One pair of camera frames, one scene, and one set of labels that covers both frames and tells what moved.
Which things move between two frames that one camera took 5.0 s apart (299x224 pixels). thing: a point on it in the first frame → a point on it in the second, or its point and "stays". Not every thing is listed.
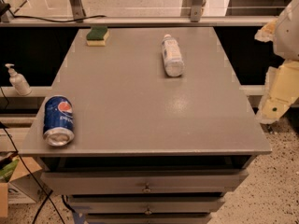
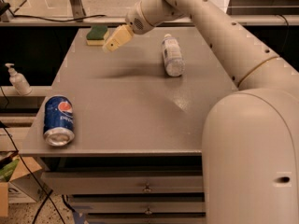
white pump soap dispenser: x=19 y=82 stays
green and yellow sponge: x=97 y=35 stays
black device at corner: x=4 y=7 stays
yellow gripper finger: x=281 y=91 → x=115 y=37
